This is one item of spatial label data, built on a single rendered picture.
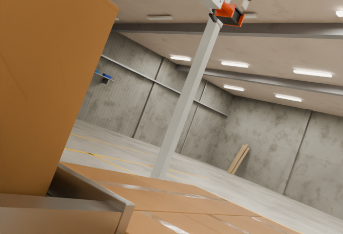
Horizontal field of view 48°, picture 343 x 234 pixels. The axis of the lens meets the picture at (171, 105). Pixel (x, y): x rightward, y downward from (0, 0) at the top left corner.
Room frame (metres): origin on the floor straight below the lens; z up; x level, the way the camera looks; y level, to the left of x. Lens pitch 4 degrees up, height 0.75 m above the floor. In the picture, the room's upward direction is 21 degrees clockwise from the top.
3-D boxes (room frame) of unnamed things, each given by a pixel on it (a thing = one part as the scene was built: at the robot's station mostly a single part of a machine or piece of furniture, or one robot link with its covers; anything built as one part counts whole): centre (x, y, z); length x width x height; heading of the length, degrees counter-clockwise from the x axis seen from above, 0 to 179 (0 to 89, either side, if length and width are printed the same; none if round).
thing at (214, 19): (1.37, 0.00, 1.24); 0.31 x 0.03 x 0.05; 155
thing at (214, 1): (1.27, 0.00, 1.23); 0.07 x 0.07 x 0.04; 52
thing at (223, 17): (1.37, -0.08, 1.24); 0.08 x 0.07 x 0.05; 142
